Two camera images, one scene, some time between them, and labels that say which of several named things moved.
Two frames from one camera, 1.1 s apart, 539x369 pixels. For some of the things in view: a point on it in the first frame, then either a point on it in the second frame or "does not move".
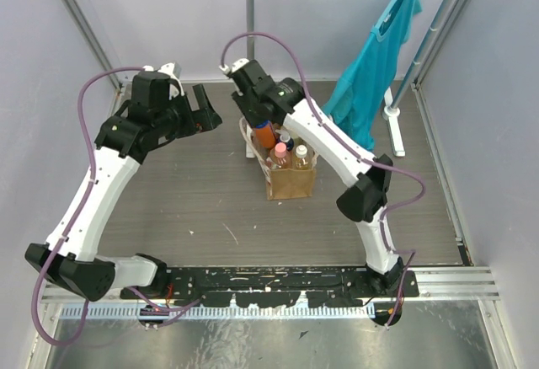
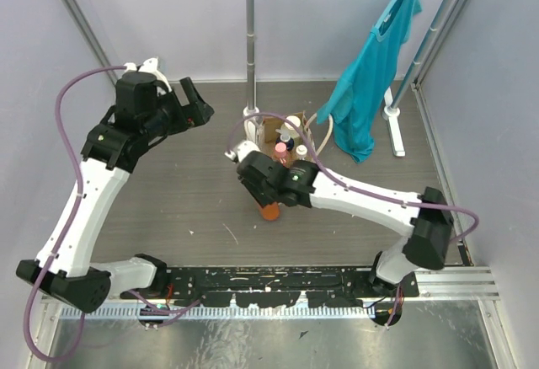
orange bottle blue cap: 264,134 to 270,211
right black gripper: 253,120 to 263,199
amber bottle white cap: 301,162 does not move
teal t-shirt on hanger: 362,101 does not move
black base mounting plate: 274,286 does not move
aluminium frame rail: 435,283 does not move
